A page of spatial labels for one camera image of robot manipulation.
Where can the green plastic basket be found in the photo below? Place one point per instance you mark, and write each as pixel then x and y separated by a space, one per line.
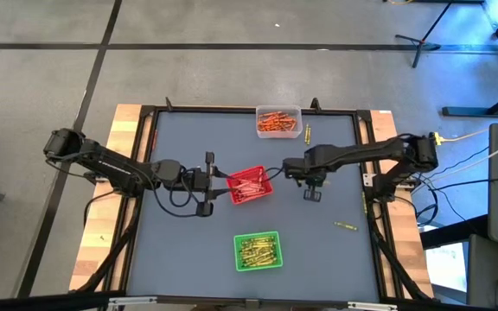
pixel 237 255

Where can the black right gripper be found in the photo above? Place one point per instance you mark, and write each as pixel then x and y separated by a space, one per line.
pixel 301 169

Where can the silver bracket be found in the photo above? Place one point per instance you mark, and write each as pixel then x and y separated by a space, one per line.
pixel 132 301
pixel 372 306

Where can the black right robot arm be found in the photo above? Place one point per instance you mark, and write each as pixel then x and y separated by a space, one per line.
pixel 361 153

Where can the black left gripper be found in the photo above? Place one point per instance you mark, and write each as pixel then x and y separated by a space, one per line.
pixel 195 180

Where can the white monitor screen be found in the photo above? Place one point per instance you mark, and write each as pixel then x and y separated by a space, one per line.
pixel 445 268

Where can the grey box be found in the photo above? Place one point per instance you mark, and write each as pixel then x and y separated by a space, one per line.
pixel 487 272

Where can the black tripod stand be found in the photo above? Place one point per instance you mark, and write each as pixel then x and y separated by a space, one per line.
pixel 422 42

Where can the clear plastic bin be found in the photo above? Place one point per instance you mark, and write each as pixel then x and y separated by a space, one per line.
pixel 278 134

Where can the yellow power plug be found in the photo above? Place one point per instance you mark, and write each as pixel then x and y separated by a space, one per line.
pixel 438 138

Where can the red plastic basket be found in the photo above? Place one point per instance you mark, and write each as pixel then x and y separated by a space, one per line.
pixel 266 190

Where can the black desk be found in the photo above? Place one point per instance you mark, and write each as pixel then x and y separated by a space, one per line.
pixel 452 233

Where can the scattered yellow crayons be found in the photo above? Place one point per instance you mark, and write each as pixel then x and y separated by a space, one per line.
pixel 214 109

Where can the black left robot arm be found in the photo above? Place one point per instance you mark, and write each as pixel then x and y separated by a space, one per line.
pixel 102 162

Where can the black stand base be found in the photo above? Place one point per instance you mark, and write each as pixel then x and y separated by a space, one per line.
pixel 469 112

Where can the black crossbeam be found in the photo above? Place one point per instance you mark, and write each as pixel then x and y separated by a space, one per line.
pixel 37 301

